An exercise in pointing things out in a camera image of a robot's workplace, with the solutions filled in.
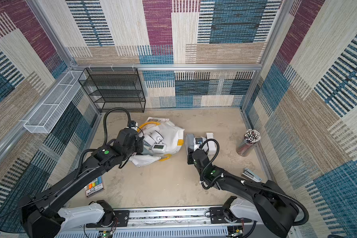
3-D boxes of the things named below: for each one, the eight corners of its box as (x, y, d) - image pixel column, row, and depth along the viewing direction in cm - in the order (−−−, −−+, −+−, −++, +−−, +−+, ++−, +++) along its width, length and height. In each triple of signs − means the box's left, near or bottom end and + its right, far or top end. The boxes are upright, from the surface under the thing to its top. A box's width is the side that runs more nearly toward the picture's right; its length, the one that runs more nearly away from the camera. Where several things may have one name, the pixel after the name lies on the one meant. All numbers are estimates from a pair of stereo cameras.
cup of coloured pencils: (237, 156, 96) (247, 140, 82) (235, 146, 101) (243, 129, 86) (250, 156, 96) (262, 140, 81) (247, 146, 101) (257, 129, 86)
